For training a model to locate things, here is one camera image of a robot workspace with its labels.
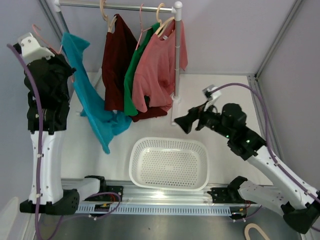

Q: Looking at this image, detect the white perforated plastic basket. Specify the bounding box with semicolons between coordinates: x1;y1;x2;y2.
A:
128;137;210;192

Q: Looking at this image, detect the teal t shirt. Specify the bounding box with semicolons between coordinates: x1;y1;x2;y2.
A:
61;32;132;154

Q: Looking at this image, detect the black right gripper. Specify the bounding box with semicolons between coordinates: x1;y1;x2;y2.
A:
173;99;233;140

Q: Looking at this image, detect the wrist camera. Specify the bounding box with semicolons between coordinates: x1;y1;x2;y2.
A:
202;84;222;111
17;32;55;64

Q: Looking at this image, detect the beige hanger on floor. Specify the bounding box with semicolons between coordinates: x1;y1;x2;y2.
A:
244;223;269;240

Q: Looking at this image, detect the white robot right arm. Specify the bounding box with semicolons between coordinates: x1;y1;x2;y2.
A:
174;103;320;234

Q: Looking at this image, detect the white slotted cable duct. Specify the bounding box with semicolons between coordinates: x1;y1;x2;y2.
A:
74;204;247;215

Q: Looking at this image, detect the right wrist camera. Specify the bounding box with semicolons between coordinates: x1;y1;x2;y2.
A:
202;84;222;111

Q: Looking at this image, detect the pink t shirt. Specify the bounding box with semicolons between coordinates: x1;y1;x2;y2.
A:
132;21;176;113

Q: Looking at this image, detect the aluminium mounting rail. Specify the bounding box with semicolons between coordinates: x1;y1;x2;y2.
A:
61;178;276;207

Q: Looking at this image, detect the pink wire hanger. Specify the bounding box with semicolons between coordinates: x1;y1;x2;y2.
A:
32;24;76;83
135;3;152;50

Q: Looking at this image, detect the dark red t shirt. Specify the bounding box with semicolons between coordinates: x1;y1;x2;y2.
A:
101;14;167;122

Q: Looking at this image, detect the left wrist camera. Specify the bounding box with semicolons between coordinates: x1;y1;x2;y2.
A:
17;32;55;64

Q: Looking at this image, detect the green t shirt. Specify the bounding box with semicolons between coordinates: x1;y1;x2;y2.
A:
123;22;160;117

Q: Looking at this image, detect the white metal clothes rack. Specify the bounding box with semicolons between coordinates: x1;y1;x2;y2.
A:
52;0;183;126

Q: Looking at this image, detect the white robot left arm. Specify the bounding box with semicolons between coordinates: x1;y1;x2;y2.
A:
19;54;108;216

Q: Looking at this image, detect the aluminium cage frame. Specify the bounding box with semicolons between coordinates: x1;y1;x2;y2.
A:
37;0;311;176

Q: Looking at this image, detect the beige wooden hanger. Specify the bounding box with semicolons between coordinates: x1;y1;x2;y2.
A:
153;2;176;36
99;0;117;33

